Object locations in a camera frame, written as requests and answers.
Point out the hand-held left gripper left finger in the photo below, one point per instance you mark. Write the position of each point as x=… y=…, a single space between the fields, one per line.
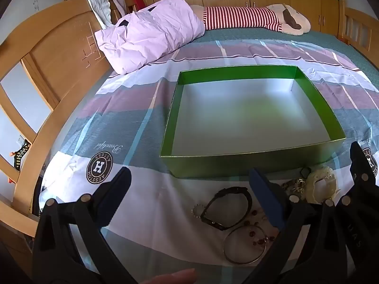
x=118 y=189

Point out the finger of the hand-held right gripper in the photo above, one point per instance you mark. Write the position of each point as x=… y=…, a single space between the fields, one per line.
x=362 y=165

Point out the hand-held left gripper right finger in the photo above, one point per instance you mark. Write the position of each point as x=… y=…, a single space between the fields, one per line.
x=266 y=198

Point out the black wrist watch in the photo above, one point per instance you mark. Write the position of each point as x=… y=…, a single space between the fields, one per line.
x=234 y=189

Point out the gold earrings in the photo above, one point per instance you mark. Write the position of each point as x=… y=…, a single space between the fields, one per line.
x=299 y=188

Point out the white wrist watch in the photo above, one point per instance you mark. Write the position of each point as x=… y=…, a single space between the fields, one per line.
x=314 y=189

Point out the silver bangle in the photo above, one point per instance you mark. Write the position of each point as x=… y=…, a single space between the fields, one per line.
x=237 y=261

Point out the green cardboard box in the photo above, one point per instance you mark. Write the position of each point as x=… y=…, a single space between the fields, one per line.
x=237 y=109

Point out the person's left hand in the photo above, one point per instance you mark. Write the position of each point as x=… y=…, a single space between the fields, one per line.
x=171 y=277

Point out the patterned bed sheet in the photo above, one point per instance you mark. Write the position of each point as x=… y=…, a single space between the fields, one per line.
x=133 y=109

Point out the wooden bed headboard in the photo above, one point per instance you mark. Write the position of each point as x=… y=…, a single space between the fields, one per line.
x=53 y=50

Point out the pink pillow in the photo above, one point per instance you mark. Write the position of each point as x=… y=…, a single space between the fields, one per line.
x=148 y=35

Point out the striped plush toy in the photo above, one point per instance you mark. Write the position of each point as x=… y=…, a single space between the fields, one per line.
x=237 y=17

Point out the grey white garment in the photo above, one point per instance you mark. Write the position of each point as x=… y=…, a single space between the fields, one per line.
x=99 y=6

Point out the red garment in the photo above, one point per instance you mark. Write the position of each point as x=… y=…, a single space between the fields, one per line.
x=137 y=0

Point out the wooden bed rail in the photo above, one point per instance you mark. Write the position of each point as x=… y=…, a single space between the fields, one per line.
x=355 y=17

